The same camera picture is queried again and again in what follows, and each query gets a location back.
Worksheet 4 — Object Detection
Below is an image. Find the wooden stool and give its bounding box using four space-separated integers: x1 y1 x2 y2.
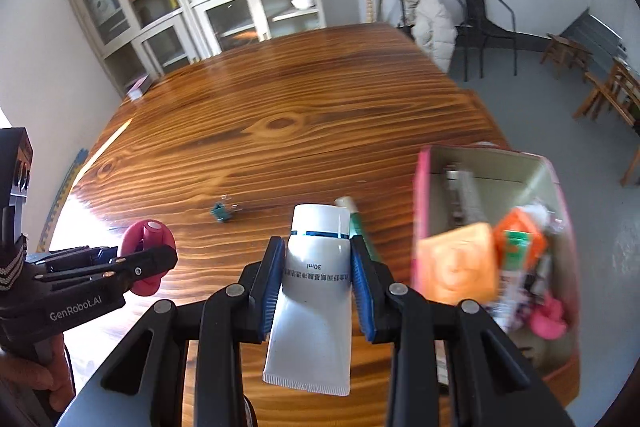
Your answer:
540 34 592 75

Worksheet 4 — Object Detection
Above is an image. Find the pink metal tin box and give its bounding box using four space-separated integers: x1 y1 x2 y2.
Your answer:
410 145 579 381

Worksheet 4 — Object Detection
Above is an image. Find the black metal chair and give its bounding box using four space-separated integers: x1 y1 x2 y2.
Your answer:
398 0 469 81
465 0 518 77

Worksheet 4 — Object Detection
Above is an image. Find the person's left hand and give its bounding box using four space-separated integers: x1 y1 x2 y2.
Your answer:
1 334 75 413

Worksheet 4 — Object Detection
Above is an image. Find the white bowl on shelf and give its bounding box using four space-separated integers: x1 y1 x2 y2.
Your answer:
291 0 317 11

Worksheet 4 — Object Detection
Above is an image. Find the white gauze roll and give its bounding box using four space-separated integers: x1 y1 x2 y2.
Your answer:
520 200 564 235

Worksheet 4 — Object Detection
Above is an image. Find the teal binder clip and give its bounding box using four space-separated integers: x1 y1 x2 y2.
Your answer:
210 200 242 223

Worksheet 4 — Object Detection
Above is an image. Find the small white green tube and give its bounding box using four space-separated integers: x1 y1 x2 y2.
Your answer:
492 248 526 332

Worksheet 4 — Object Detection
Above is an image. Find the white jacket on chair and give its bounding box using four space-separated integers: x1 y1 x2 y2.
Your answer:
401 0 458 74

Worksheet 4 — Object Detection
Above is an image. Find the large metal clamp clip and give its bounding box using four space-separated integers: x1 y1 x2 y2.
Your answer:
445 164 488 228

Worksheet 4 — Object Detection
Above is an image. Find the bright orange toy cube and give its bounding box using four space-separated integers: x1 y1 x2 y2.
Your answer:
494 207 548 271

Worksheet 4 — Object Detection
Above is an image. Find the light orange toy cube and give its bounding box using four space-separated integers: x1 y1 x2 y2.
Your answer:
412 222 499 306

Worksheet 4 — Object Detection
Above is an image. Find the deck of cards box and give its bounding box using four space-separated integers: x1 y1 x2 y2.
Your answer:
127 75 153 101

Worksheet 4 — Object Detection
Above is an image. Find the large white cream tube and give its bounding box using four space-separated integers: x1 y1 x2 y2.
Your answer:
262 204 352 397

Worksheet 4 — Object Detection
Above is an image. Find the pink knotted foam toy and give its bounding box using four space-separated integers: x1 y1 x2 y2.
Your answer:
116 219 177 297
528 294 567 340

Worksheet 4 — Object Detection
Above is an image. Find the wooden chair set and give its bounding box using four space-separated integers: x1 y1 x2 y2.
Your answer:
572 56 640 188

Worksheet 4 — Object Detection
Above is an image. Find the green tube with gold cap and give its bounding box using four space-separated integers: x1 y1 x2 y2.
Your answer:
335 196 382 262

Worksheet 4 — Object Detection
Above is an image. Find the wooden ruler stick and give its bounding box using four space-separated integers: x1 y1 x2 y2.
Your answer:
366 0 376 24

